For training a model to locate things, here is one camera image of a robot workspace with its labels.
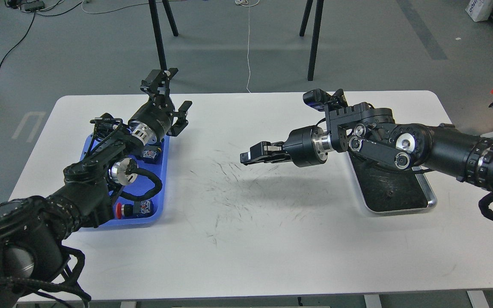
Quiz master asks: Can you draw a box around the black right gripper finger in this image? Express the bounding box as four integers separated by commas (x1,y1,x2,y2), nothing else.
240,152,292,166
249,142,288,160

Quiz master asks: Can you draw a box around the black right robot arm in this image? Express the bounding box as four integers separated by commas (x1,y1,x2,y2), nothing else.
239,98,493,221

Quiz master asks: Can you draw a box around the black tripod leg pair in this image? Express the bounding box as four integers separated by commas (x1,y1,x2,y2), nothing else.
148,0,179,71
299,0,324,81

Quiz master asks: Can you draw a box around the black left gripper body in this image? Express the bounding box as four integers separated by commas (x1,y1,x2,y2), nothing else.
128,98,174,142

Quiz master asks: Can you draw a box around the black tripod left leg pair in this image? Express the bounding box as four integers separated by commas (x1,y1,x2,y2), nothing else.
148,0,179,71

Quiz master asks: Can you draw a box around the red push button switch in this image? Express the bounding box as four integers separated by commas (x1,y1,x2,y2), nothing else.
116,200,156,219

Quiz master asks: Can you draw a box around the green push button switch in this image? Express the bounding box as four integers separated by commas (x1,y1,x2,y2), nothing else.
138,145,162,164

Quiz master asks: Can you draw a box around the blue plastic tray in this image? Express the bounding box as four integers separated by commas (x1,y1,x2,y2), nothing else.
80,128,169,228

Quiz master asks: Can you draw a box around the metal tray with black mat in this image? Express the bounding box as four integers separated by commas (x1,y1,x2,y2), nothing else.
348,153,437,215

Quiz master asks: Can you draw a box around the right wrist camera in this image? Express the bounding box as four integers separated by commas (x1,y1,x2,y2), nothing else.
303,89,348,112

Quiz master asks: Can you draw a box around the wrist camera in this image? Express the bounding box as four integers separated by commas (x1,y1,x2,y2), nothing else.
89,113,122,142
303,89,348,112

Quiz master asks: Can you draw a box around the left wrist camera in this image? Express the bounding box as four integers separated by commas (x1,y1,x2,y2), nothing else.
89,113,122,142

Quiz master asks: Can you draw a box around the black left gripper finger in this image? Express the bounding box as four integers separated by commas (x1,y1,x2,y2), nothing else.
140,68,178,101
169,100,193,137

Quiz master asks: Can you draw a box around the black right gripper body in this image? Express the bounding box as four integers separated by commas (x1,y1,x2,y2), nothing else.
282,125,330,167

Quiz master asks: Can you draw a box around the white cable on floor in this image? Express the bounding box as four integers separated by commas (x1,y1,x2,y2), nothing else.
235,0,261,93

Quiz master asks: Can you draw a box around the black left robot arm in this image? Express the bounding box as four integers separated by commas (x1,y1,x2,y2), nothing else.
0,68,192,308

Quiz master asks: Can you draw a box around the white cardboard box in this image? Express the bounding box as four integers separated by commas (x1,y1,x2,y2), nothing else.
464,0,493,23

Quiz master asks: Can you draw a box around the power strip on floor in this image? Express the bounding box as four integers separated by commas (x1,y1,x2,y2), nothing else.
19,0,46,12

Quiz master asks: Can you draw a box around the black cable on floor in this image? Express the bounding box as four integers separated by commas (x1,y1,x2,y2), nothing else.
0,0,84,104

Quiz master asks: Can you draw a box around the black tripod right leg pair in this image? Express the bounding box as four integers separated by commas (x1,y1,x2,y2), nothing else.
299,0,324,81

